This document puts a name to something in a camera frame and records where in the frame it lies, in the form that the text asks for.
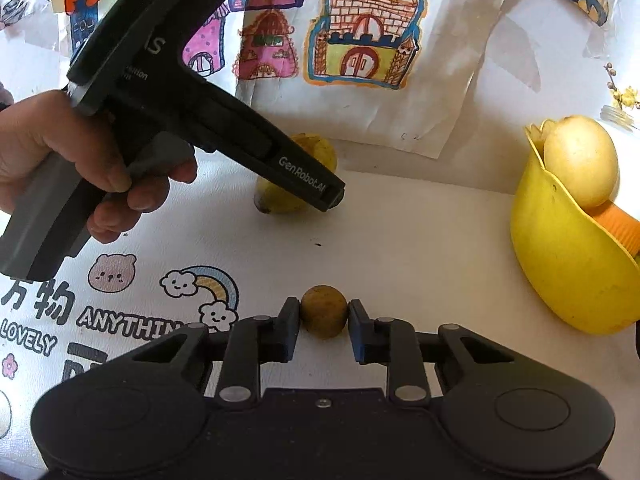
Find pale yellow pear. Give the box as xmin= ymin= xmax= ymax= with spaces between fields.
xmin=543 ymin=115 xmax=620 ymax=211

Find yellow flowers in glass jar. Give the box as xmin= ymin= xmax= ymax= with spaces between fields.
xmin=600 ymin=62 xmax=640 ymax=132

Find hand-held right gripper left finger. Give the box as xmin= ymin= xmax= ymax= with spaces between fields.
xmin=131 ymin=297 xmax=302 ymax=409

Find yellow plastic bowl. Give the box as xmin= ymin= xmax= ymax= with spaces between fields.
xmin=510 ymin=120 xmax=640 ymax=336

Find yellow pear with dark spot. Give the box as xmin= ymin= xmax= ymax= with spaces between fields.
xmin=254 ymin=133 xmax=339 ymax=215

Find paper drawing of colourful houses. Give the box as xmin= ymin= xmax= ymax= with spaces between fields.
xmin=50 ymin=0 xmax=507 ymax=159

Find printed white tablecloth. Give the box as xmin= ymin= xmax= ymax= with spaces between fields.
xmin=0 ymin=157 xmax=640 ymax=480

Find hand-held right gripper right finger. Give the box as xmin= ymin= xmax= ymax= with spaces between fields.
xmin=348 ymin=299 xmax=516 ymax=408

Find paper drawing of a figure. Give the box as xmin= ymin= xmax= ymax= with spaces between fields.
xmin=0 ymin=0 xmax=66 ymax=43

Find person's left hand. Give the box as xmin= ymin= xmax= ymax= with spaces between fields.
xmin=0 ymin=89 xmax=199 ymax=245

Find small brown round fruit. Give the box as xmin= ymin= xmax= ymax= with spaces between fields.
xmin=300 ymin=285 xmax=349 ymax=340

